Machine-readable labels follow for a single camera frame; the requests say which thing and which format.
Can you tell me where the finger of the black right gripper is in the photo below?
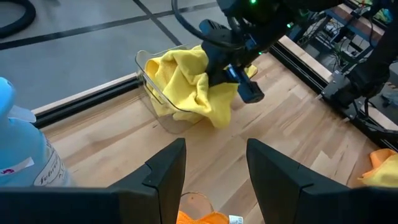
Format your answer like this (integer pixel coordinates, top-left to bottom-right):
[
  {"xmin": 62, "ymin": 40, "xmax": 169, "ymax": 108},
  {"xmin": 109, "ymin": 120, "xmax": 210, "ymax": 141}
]
[
  {"xmin": 201, "ymin": 43, "xmax": 238, "ymax": 87},
  {"xmin": 226, "ymin": 65, "xmax": 266, "ymax": 105}
]

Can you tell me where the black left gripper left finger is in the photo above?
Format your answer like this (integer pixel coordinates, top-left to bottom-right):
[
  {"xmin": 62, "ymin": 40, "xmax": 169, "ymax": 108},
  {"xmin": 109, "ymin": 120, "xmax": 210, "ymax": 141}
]
[{"xmin": 108, "ymin": 138, "xmax": 188, "ymax": 224}]

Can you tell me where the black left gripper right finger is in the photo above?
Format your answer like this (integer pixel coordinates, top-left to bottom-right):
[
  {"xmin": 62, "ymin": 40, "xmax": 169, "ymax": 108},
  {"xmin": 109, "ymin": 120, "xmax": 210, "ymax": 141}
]
[{"xmin": 246, "ymin": 138, "xmax": 353, "ymax": 224}]

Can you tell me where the yellow microfiber towel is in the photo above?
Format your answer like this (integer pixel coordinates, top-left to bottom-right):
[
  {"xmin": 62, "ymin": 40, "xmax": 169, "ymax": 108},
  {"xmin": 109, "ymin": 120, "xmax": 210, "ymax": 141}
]
[
  {"xmin": 145, "ymin": 45, "xmax": 259, "ymax": 130},
  {"xmin": 357, "ymin": 154, "xmax": 398, "ymax": 188}
]

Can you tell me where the orange microfiber towel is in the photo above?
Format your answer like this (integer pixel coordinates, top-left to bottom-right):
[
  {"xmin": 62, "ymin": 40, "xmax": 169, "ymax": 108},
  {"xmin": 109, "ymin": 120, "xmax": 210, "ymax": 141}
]
[
  {"xmin": 176, "ymin": 210, "xmax": 244, "ymax": 224},
  {"xmin": 369, "ymin": 148, "xmax": 398, "ymax": 169}
]

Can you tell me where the clear plastic basket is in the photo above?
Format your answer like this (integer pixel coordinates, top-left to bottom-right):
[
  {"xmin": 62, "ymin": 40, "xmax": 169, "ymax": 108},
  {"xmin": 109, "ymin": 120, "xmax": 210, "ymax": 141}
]
[
  {"xmin": 179, "ymin": 191, "xmax": 215, "ymax": 220},
  {"xmin": 134, "ymin": 43, "xmax": 218, "ymax": 135}
]

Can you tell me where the cluttered workbench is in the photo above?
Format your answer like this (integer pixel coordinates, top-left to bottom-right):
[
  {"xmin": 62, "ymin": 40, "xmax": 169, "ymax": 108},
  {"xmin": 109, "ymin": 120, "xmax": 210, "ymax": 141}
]
[{"xmin": 289, "ymin": 0, "xmax": 398, "ymax": 72}]

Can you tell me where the blue spray bottle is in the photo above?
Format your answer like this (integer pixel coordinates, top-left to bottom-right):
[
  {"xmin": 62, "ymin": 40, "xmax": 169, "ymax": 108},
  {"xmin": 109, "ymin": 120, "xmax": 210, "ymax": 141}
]
[{"xmin": 0, "ymin": 77, "xmax": 75, "ymax": 187}]

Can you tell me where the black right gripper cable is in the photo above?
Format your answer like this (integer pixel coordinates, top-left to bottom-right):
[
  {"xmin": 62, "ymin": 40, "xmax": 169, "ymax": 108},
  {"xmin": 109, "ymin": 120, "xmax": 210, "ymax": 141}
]
[{"xmin": 170, "ymin": 0, "xmax": 246, "ymax": 52}]

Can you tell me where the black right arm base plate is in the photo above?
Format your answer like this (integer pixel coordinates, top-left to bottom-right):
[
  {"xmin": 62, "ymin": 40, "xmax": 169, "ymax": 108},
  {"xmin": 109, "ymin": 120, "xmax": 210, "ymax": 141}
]
[{"xmin": 322, "ymin": 70, "xmax": 385, "ymax": 108}]

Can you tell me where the black aluminium table frame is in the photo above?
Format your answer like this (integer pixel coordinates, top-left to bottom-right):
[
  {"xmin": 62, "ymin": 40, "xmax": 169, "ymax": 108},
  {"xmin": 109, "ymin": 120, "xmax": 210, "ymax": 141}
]
[{"xmin": 32, "ymin": 40, "xmax": 398, "ymax": 153}]

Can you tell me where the black vacuum hose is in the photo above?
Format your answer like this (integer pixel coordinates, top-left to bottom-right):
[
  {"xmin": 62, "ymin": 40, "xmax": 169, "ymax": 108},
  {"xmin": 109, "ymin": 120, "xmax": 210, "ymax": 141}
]
[{"xmin": 0, "ymin": 0, "xmax": 37, "ymax": 40}]

